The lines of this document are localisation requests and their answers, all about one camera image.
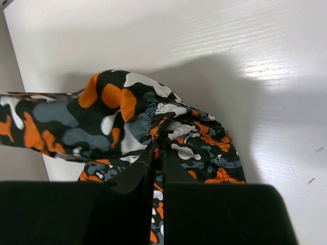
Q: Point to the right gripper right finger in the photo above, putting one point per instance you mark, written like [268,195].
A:
[198,213]

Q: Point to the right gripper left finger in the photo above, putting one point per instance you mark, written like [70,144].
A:
[117,211]

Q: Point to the orange black camouflage shorts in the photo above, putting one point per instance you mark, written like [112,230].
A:
[109,124]

